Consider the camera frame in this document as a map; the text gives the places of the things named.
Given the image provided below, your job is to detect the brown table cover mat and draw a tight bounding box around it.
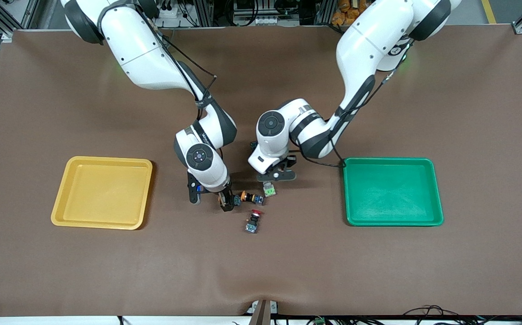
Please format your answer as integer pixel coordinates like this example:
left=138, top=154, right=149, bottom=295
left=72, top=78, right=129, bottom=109
left=0, top=25, right=522, bottom=317

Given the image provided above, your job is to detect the yellow plastic tray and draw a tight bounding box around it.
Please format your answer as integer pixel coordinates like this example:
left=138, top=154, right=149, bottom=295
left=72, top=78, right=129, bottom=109
left=51, top=156, right=153, bottom=230

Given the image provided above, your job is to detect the green plastic tray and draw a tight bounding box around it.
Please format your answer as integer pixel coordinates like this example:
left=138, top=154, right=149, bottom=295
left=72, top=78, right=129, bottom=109
left=342, top=157, right=444, bottom=227

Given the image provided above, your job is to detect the white terminal strip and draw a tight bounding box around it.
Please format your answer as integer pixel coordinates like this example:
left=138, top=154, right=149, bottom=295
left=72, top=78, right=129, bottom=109
left=234, top=15, right=288, bottom=27

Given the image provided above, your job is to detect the white power strip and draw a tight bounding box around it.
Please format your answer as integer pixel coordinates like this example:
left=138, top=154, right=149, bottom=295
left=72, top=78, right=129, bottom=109
left=155, top=2, right=185, bottom=28

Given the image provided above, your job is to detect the orange knobbly objects pile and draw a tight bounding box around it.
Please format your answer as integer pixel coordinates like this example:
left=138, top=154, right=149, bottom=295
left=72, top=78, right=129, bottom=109
left=331, top=0, right=370, bottom=25

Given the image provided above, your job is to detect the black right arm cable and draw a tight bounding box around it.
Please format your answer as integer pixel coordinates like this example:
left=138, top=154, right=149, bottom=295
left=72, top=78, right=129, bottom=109
left=146, top=18, right=218, bottom=113

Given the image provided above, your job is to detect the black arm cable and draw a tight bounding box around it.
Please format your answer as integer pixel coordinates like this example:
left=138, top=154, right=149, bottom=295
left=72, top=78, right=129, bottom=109
left=288, top=38, right=417, bottom=170
left=146, top=18, right=218, bottom=113

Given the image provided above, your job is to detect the metal table clamp bracket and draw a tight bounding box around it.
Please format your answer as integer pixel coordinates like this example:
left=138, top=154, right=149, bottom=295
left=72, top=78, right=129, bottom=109
left=245, top=299, right=280, bottom=325

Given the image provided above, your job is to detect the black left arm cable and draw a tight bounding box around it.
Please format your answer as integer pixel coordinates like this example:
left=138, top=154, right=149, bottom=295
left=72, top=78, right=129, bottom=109
left=288, top=38, right=417, bottom=170

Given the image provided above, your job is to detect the aluminium frame post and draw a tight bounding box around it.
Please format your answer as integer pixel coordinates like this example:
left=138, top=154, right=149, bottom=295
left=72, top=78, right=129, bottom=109
left=314, top=0, right=336, bottom=25
left=192, top=0, right=214, bottom=27

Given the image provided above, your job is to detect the black cable bundle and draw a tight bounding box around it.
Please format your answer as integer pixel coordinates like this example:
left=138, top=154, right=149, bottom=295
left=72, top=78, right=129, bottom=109
left=401, top=305, right=522, bottom=325

